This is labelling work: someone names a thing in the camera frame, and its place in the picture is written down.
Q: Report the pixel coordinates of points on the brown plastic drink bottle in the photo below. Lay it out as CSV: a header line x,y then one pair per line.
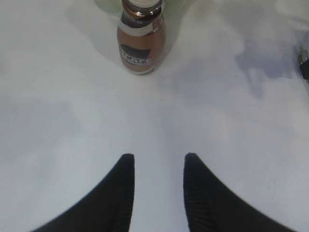
x,y
141,35

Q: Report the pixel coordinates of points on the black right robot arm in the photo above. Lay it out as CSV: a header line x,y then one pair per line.
x,y
302,55

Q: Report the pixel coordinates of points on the green wavy glass plate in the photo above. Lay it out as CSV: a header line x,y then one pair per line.
x,y
110,6

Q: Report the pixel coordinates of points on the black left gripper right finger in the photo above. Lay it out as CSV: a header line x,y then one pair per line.
x,y
212,207

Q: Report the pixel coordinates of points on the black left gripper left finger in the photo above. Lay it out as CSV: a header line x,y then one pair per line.
x,y
106,208

